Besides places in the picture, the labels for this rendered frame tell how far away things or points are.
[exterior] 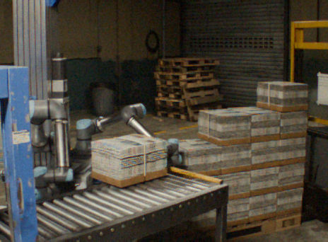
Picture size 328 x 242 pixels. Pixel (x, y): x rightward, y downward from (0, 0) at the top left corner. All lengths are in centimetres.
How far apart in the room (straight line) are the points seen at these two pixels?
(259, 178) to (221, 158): 43
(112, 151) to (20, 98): 119
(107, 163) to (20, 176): 119
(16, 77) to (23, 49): 172
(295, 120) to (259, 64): 721
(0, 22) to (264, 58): 603
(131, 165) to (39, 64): 101
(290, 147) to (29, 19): 236
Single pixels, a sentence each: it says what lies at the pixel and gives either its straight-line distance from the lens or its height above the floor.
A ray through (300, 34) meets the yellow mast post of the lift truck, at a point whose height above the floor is 173.
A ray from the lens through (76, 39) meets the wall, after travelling 1068.
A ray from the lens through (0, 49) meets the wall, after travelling 976.
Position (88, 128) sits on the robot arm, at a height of 100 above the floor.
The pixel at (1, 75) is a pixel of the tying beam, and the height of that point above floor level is 153.
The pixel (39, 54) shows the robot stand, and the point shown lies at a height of 157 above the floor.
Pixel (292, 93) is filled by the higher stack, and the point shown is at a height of 121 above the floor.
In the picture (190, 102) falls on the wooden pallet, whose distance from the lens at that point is 959.
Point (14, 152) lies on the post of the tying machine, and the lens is 155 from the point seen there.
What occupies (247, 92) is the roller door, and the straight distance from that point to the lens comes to 1132.
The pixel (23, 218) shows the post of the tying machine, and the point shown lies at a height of 103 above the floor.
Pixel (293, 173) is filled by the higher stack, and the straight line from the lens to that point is 405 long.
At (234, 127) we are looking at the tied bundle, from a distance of 359.
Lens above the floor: 161
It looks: 9 degrees down
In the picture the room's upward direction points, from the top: straight up
